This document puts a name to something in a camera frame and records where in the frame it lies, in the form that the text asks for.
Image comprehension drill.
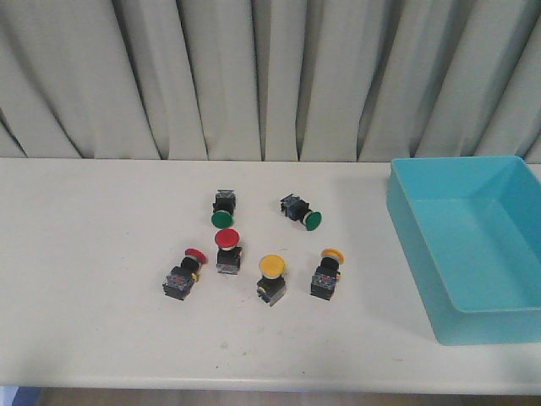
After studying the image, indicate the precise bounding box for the red push button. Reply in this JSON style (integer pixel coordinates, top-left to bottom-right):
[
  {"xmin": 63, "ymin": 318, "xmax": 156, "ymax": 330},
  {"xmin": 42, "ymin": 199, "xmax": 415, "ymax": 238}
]
[
  {"xmin": 215, "ymin": 228, "xmax": 243, "ymax": 275},
  {"xmin": 162, "ymin": 248, "xmax": 208, "ymax": 300}
]

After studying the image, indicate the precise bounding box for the yellow push button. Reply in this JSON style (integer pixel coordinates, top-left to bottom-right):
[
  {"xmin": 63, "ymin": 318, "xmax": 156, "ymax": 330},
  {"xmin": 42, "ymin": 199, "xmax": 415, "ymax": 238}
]
[
  {"xmin": 310, "ymin": 248, "xmax": 345, "ymax": 300},
  {"xmin": 257, "ymin": 255, "xmax": 287, "ymax": 306}
]

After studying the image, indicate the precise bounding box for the light blue plastic box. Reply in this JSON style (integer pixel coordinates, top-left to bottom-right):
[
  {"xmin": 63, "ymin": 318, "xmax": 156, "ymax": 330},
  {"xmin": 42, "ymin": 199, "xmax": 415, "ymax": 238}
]
[{"xmin": 386, "ymin": 156, "xmax": 540, "ymax": 345}]

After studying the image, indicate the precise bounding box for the right green push button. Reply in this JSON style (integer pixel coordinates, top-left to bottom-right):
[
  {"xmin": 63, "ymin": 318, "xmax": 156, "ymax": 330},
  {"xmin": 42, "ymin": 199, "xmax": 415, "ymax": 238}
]
[{"xmin": 280, "ymin": 194, "xmax": 322, "ymax": 231}]

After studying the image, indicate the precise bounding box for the green push button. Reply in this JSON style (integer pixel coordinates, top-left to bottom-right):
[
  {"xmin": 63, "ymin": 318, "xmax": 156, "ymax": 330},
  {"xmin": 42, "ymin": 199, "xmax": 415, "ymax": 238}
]
[
  {"xmin": 280, "ymin": 194, "xmax": 322, "ymax": 231},
  {"xmin": 210, "ymin": 189, "xmax": 236, "ymax": 229}
]

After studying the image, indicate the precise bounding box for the left green push button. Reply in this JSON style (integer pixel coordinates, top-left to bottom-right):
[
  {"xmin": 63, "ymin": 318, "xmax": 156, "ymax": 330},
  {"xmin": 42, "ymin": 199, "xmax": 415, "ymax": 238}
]
[{"xmin": 210, "ymin": 189, "xmax": 236, "ymax": 229}]

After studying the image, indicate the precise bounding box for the grey pleated curtain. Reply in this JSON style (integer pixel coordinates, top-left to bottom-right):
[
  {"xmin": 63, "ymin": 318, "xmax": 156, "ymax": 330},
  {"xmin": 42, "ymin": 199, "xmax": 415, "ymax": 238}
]
[{"xmin": 1, "ymin": 1, "xmax": 540, "ymax": 163}]

